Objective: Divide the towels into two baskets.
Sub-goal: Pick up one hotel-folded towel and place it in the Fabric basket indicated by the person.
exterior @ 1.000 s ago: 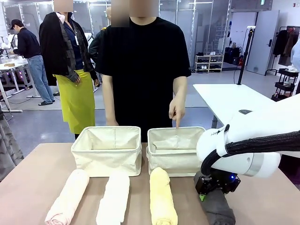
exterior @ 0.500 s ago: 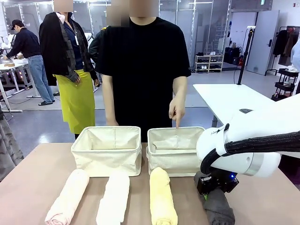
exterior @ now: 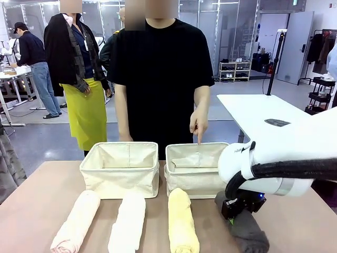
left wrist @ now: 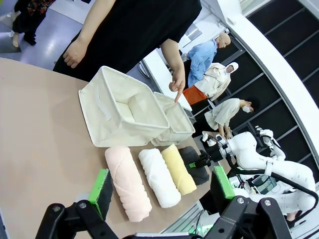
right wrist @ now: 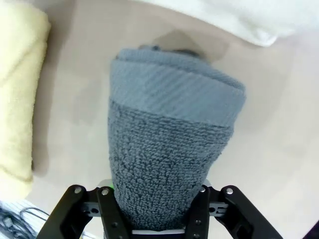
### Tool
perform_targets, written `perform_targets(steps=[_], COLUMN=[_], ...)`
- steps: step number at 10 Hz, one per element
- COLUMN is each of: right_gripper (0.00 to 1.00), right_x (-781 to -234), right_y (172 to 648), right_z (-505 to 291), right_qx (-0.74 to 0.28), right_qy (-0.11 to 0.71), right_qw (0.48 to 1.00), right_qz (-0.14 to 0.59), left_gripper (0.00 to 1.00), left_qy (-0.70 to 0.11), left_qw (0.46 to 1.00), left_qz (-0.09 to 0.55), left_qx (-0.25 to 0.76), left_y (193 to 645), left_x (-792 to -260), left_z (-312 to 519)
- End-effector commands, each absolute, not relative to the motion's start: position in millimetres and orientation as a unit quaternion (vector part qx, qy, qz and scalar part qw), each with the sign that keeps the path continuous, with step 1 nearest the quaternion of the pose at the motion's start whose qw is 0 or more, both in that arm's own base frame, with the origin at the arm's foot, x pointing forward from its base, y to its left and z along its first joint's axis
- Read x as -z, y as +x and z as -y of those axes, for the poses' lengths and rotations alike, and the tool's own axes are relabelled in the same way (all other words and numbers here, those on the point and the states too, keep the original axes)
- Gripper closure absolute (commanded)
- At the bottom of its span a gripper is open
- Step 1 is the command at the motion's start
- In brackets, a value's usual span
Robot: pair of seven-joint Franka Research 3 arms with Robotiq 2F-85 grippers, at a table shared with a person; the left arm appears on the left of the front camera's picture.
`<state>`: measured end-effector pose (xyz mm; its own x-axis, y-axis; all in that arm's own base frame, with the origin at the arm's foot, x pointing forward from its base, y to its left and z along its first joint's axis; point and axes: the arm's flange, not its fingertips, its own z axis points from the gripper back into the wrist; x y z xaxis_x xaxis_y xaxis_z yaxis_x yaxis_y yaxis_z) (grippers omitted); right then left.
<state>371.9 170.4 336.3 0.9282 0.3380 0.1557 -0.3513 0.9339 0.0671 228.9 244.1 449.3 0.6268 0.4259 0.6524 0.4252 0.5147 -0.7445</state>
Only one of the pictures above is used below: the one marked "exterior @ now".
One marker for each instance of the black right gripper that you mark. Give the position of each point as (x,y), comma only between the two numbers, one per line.
(237,205)

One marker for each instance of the red fire extinguisher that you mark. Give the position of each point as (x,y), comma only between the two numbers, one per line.
(270,69)

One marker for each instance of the white background desk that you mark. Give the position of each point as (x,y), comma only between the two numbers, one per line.
(15,74)

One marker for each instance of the gray door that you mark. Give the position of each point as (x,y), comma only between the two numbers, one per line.
(295,52)

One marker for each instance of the gray fabric garment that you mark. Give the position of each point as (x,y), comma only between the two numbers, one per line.
(10,163)

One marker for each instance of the yellow towel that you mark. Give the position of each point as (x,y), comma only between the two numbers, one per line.
(181,224)

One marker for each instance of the pink towel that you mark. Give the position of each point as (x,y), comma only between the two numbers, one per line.
(76,224)

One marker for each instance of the person's left hand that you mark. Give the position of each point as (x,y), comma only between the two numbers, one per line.
(199,121)

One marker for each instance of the man in black cap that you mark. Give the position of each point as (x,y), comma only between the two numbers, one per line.
(31,52)

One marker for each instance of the person's right forearm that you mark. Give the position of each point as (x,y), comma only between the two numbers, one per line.
(121,113)

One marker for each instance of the cream fabric basket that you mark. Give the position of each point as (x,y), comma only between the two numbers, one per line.
(118,182)
(189,182)

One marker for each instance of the person's right hand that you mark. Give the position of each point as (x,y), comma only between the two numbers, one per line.
(126,137)

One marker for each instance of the white towel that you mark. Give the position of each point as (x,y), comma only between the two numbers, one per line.
(129,224)

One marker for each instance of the black luggage bags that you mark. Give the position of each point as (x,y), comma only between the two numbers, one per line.
(260,62)

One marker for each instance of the white table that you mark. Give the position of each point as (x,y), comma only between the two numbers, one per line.
(250,110)

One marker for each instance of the person in black t-shirt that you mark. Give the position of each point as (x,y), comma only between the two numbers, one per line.
(158,79)

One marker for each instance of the person's left forearm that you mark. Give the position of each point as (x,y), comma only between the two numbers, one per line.
(202,98)

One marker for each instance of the wooden shoe rack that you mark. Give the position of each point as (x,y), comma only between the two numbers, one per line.
(235,71)

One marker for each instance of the clothes rack with coats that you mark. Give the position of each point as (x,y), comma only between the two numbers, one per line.
(318,50)

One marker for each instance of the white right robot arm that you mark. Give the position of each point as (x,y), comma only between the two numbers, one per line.
(289,137)

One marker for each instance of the black tripod pole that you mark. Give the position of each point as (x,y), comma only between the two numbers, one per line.
(273,66)

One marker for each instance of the black trolley cart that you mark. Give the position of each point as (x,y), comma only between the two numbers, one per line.
(319,92)

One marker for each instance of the white sneakers pair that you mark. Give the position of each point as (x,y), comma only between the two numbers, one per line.
(239,60)

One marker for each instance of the gray towel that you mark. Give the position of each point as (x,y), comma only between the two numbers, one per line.
(250,233)

